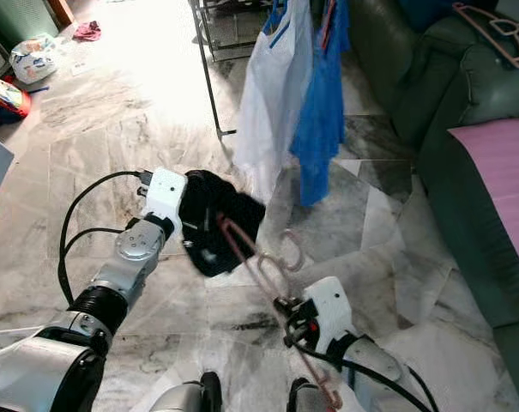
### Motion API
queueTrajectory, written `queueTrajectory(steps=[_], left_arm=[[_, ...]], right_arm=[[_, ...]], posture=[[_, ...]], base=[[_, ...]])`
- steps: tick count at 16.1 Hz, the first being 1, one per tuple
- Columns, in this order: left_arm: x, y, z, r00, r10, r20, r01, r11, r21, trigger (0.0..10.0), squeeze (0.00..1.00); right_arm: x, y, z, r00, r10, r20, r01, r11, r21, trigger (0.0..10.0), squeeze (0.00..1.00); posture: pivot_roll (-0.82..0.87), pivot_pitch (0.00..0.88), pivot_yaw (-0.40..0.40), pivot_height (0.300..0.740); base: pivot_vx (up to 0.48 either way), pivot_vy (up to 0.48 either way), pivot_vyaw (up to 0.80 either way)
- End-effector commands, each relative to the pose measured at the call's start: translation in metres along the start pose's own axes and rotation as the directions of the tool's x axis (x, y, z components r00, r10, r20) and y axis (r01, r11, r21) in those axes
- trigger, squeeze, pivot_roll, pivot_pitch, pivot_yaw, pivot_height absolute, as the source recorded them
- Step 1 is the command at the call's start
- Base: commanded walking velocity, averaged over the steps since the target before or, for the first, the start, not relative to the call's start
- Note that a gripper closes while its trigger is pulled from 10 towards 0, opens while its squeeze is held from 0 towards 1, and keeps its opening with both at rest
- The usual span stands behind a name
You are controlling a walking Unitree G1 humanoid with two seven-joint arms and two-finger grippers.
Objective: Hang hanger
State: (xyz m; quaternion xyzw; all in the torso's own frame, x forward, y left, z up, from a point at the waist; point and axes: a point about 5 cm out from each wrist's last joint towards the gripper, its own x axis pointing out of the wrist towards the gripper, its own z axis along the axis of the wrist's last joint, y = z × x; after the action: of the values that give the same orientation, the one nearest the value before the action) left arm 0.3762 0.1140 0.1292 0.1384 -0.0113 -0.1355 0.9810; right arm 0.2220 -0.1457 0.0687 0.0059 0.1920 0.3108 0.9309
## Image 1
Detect brown plastic clothes hanger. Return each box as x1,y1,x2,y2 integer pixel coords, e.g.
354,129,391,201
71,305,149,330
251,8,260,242
452,0,519,70
216,215,344,411

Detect navy garment white piping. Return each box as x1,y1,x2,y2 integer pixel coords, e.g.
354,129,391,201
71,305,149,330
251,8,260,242
178,170,267,277

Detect orange plastic clothes hanger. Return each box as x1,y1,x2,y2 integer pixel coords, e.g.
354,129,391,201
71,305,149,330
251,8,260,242
323,0,346,51

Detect robot right leg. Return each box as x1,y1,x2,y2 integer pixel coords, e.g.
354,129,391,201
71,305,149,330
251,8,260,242
287,378,333,412

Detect robot leg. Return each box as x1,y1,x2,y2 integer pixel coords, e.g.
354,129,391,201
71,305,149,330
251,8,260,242
152,371,223,412
287,378,333,412

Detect robot left leg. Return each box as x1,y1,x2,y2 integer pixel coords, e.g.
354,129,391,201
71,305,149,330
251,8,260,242
152,371,223,412

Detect blue t-shirt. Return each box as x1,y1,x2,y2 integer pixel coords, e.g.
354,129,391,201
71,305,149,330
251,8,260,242
289,0,350,207

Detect white t-shirt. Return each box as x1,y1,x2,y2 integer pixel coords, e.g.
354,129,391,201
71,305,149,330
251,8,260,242
233,0,316,203

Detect pink mat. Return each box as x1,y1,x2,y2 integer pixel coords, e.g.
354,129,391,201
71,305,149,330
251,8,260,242
448,118,519,301

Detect black metal clothes rack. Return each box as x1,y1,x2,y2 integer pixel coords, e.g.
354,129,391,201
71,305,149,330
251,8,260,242
190,0,354,140

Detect dark green sofa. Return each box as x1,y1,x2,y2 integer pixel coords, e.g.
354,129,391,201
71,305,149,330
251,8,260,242
345,0,519,404

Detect red printed bag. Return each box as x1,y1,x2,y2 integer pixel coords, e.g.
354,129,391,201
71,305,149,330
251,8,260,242
0,73,33,125

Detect dark blue cloth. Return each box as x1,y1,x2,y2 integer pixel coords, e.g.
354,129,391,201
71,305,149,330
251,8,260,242
396,0,457,31

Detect magenta crumpled cloth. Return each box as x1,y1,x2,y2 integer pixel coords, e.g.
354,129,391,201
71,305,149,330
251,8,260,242
72,21,103,42

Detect white printed plastic bag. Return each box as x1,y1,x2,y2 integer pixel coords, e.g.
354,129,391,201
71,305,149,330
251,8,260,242
9,34,67,84

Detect dark green cabinet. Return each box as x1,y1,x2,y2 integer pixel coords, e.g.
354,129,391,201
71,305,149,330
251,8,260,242
0,0,75,48

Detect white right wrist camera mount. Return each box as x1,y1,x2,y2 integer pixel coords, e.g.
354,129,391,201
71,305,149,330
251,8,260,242
304,276,354,344

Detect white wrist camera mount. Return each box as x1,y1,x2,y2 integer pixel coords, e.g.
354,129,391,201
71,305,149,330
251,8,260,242
304,276,354,344
143,167,189,226

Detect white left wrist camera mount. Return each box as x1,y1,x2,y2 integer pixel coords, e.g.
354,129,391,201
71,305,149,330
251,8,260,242
143,167,189,226

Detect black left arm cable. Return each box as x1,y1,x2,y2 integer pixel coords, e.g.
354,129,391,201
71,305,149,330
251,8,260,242
60,172,153,306

